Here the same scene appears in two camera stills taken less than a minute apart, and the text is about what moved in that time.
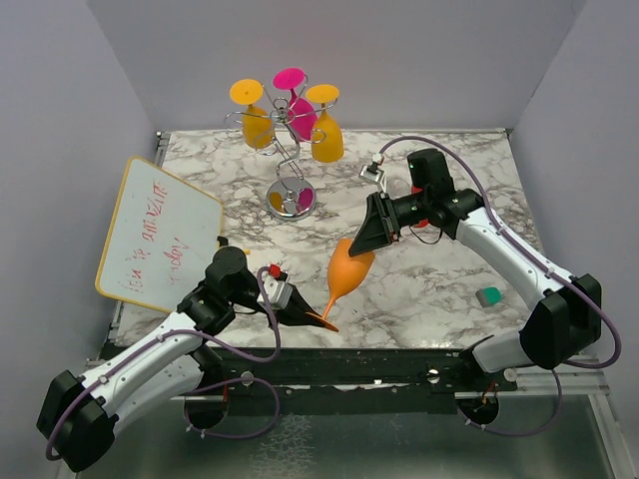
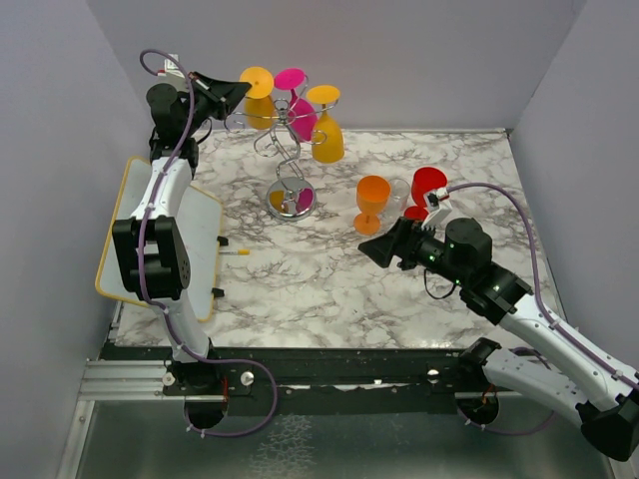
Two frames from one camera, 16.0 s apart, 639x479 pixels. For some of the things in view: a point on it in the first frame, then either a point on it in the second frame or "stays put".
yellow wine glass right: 327,143 stays put
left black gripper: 300,312 -> 227,93
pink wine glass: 302,112 stays put
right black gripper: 380,227 -> 401,238
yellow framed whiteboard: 162,238 stays put
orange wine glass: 345,274 -> 372,196
